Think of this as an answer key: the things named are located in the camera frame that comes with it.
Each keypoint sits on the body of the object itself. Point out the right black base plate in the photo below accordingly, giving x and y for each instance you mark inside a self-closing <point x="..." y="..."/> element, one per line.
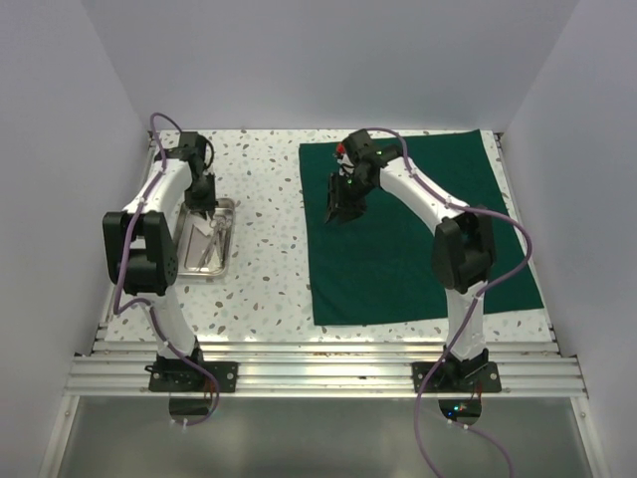
<point x="486" y="380"/>

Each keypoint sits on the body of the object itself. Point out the steel scissors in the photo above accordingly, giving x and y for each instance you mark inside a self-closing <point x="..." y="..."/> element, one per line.
<point x="212" y="244"/>

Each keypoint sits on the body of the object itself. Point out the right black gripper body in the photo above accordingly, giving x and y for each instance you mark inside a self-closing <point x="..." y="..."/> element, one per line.
<point x="354" y="190"/>

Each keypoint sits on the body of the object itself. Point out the steel forceps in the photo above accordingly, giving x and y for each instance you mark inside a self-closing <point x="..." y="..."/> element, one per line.
<point x="220" y="245"/>

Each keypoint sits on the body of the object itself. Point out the steel tweezers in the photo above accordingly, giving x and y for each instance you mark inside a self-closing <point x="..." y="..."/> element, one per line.
<point x="195" y="246"/>

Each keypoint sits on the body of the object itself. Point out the stainless steel tray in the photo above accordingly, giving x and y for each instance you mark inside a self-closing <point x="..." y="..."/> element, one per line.
<point x="184" y="229"/>

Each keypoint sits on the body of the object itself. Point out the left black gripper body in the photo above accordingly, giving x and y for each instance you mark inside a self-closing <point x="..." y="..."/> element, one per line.
<point x="201" y="195"/>

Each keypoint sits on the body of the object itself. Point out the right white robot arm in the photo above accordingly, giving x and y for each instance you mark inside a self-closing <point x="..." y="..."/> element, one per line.
<point x="463" y="252"/>

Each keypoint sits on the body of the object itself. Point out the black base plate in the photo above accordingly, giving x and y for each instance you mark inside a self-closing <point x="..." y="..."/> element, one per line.
<point x="486" y="380"/>
<point x="180" y="377"/>

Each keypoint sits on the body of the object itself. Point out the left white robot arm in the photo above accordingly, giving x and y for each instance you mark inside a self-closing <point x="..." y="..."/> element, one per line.
<point x="141" y="255"/>

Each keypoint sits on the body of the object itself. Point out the green surgical drape cloth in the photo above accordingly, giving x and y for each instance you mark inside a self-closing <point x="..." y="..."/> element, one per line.
<point x="376" y="270"/>

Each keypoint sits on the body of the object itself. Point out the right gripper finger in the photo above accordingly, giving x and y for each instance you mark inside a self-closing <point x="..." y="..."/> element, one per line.
<point x="333" y="197"/>
<point x="348" y="214"/>

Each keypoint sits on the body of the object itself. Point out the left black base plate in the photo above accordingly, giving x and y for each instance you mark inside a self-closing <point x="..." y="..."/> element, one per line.
<point x="180" y="377"/>

